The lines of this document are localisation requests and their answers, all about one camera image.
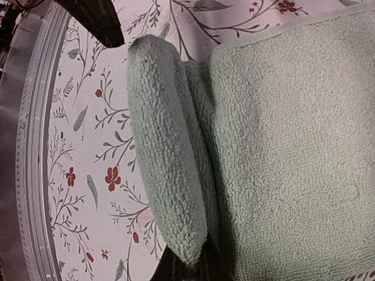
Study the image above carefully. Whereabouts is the light green towel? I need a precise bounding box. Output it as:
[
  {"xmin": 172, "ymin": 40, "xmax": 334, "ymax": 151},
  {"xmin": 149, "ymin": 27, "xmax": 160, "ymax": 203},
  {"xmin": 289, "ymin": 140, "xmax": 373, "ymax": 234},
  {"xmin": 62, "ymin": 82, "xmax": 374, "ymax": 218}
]
[{"xmin": 127, "ymin": 2, "xmax": 374, "ymax": 280}]

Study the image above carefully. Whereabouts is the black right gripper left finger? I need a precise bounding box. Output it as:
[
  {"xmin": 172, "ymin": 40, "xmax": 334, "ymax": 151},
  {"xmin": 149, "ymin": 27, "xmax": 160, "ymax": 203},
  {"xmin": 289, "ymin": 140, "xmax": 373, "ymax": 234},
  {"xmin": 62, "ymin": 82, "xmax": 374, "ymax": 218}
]
[{"xmin": 150, "ymin": 246, "xmax": 201, "ymax": 281}]

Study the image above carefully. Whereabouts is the aluminium front rail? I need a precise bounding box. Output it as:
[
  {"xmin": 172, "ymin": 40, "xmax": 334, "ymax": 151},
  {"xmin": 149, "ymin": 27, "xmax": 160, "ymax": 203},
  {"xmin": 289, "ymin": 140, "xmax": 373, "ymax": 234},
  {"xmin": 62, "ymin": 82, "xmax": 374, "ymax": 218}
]
[{"xmin": 1, "ymin": 1, "xmax": 70, "ymax": 280}]

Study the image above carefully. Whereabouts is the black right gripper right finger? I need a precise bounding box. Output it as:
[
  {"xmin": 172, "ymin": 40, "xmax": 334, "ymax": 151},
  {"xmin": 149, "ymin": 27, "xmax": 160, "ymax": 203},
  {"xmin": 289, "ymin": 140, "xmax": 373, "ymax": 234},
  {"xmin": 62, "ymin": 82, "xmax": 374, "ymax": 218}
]
[{"xmin": 202, "ymin": 234, "xmax": 233, "ymax": 281}]

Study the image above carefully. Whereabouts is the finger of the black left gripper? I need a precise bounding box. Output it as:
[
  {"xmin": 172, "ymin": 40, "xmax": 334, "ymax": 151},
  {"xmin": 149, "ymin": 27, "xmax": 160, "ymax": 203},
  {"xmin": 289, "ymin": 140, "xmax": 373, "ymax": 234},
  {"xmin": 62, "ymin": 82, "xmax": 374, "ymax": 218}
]
[{"xmin": 56, "ymin": 0, "xmax": 125, "ymax": 48}]

